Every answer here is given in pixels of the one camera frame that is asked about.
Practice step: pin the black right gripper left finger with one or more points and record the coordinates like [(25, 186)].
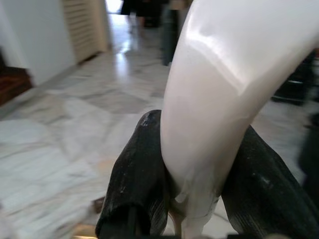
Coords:
[(134, 186)]

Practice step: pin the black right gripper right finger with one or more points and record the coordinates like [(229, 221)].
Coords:
[(261, 199)]

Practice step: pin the gold foil packet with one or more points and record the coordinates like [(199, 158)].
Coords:
[(84, 234)]

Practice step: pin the tall black cylinder bag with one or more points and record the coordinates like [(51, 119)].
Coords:
[(169, 37)]

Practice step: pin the beige louvered door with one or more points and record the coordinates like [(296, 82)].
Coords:
[(84, 27)]

